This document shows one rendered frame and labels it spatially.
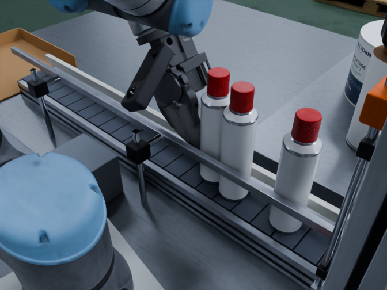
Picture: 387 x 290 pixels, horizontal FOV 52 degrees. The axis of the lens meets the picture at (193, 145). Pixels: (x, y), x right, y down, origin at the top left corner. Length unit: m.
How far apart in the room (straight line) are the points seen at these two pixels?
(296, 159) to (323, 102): 0.43
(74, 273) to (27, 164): 0.13
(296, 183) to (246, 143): 0.09
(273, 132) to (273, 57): 0.45
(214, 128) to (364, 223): 0.33
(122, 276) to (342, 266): 0.30
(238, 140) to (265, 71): 0.59
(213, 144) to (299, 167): 0.16
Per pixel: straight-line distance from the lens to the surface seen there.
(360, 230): 0.34
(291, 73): 1.14
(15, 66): 1.25
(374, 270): 0.36
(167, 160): 0.73
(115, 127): 0.83
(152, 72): 0.61
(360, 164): 0.41
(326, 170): 0.75
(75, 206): 0.42
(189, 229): 0.68
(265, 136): 0.80
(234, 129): 0.56
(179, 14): 0.47
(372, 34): 0.94
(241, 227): 0.63
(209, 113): 0.60
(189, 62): 0.65
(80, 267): 0.46
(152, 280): 0.61
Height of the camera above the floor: 1.36
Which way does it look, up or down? 39 degrees down
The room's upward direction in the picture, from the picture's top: straight up
